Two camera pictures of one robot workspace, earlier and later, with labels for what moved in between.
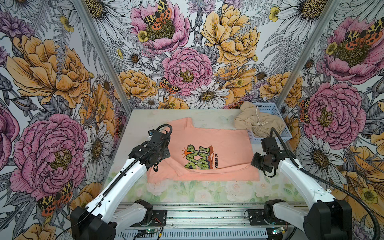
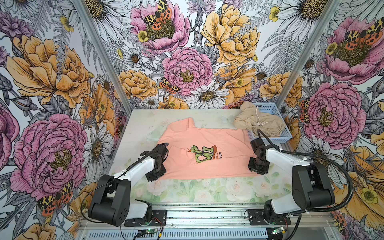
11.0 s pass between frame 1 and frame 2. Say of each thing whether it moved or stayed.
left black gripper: moved
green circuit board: stayed
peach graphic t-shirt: moved
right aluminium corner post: stayed
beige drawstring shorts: stayed
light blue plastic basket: stayed
